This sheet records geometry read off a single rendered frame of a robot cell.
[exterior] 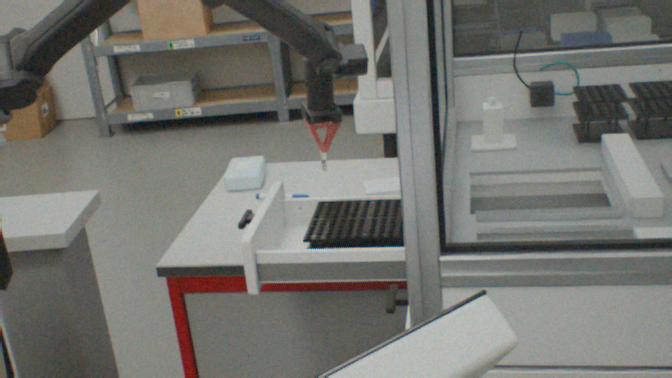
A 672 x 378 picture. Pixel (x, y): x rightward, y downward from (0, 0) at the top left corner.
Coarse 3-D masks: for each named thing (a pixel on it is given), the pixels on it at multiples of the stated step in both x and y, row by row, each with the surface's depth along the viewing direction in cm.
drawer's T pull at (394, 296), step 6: (390, 288) 126; (396, 288) 126; (390, 294) 124; (396, 294) 124; (402, 294) 124; (390, 300) 123; (396, 300) 123; (402, 300) 123; (408, 300) 123; (390, 306) 121; (390, 312) 121
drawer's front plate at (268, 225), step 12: (276, 192) 164; (264, 204) 158; (276, 204) 164; (264, 216) 154; (276, 216) 163; (252, 228) 148; (264, 228) 154; (276, 228) 163; (252, 240) 145; (264, 240) 153; (276, 240) 163; (252, 252) 145; (252, 264) 145; (252, 276) 146; (252, 288) 147
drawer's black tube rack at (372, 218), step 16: (336, 208) 161; (352, 208) 160; (368, 208) 159; (384, 208) 158; (400, 208) 157; (320, 224) 154; (336, 224) 153; (352, 224) 153; (368, 224) 152; (384, 224) 152; (400, 224) 151; (320, 240) 148; (336, 240) 148; (352, 240) 147; (368, 240) 147; (384, 240) 146; (400, 240) 146
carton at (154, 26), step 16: (144, 0) 515; (160, 0) 515; (176, 0) 514; (192, 0) 514; (144, 16) 519; (160, 16) 518; (176, 16) 518; (192, 16) 518; (208, 16) 533; (144, 32) 523; (160, 32) 522; (176, 32) 522; (192, 32) 522; (208, 32) 529
